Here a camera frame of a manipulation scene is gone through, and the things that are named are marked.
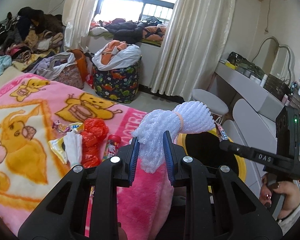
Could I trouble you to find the right cream curtain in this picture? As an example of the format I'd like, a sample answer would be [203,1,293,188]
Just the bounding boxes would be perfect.
[149,0,236,101]

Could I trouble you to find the red plastic bag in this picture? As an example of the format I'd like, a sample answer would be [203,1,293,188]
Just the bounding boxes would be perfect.
[81,118,109,168]

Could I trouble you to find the dark clothes on windowsill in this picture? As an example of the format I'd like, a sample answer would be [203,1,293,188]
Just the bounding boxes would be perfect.
[89,16,167,46]

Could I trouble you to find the dinosaur print laundry basket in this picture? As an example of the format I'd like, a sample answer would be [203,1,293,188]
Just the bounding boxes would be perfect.
[92,59,141,103]

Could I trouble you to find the white tissue paper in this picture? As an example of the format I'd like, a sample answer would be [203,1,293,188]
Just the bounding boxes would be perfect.
[63,130,82,167]

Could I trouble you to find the dark green pouch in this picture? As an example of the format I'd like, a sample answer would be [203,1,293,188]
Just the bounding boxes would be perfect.
[227,51,265,78]

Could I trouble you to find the white vanity desk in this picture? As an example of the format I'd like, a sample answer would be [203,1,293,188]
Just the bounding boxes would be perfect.
[215,62,284,121]

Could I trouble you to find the left cream curtain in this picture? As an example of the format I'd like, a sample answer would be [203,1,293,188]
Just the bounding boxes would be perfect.
[62,0,96,52]

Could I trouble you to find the red candy tube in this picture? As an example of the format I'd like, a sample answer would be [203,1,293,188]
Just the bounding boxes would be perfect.
[102,134,121,161]

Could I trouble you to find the yellow snack wrapper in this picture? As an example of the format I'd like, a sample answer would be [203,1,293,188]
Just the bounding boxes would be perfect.
[48,138,68,164]

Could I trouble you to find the right hand painted nails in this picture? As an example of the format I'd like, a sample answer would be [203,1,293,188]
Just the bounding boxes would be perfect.
[259,173,300,219]

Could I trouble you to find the yellow rimmed trash bin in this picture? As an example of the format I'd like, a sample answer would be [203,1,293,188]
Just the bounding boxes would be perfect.
[175,128,247,181]

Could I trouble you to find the clothes pile on bed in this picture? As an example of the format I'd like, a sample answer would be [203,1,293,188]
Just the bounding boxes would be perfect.
[0,7,65,71]

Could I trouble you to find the purple candy wrapper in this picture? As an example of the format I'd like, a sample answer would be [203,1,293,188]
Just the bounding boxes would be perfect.
[52,121,83,134]

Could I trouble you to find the round grey stool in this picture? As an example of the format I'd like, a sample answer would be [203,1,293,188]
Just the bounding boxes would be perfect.
[192,89,229,125]

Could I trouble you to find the floral pink bag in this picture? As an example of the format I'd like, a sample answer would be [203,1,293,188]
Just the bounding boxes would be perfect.
[55,64,84,89]

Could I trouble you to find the arched vanity mirror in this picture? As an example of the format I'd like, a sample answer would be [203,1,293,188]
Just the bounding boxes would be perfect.
[251,36,295,85]

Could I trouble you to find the cream curtain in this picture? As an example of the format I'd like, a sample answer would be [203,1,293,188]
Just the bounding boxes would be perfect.
[149,0,236,101]
[62,0,96,52]

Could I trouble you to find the white foam net bundle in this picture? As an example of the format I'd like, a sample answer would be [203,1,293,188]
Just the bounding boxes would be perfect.
[131,101,215,173]

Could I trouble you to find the grey white clothes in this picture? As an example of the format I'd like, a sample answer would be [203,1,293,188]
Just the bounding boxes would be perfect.
[29,52,76,80]

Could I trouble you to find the pink cartoon blanket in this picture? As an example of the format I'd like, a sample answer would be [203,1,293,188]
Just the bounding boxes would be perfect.
[0,73,175,240]

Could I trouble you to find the orange bag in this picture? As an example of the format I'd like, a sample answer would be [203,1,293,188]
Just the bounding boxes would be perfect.
[71,49,89,82]

